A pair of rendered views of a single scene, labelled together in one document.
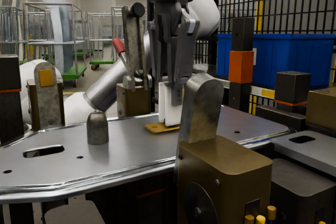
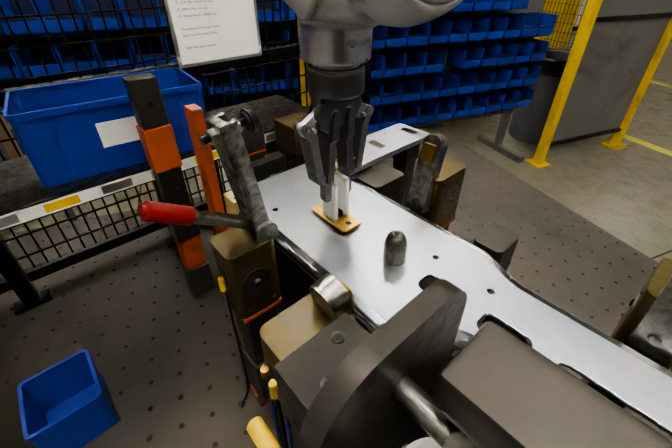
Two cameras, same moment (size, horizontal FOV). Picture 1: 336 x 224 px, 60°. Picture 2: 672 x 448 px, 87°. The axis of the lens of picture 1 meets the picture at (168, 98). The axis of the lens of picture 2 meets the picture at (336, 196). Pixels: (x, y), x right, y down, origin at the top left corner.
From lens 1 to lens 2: 0.76 m
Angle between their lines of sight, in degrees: 93
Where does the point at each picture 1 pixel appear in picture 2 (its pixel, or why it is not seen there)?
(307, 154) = (367, 161)
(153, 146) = (387, 221)
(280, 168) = (372, 177)
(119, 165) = (434, 230)
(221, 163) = (457, 167)
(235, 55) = (158, 134)
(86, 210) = (484, 236)
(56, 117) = not seen: hidden behind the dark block
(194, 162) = (452, 178)
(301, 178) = (382, 171)
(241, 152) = not seen: hidden behind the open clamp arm
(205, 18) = not seen: outside the picture
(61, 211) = (493, 246)
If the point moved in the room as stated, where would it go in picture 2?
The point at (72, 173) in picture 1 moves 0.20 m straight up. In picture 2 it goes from (462, 250) to (496, 121)
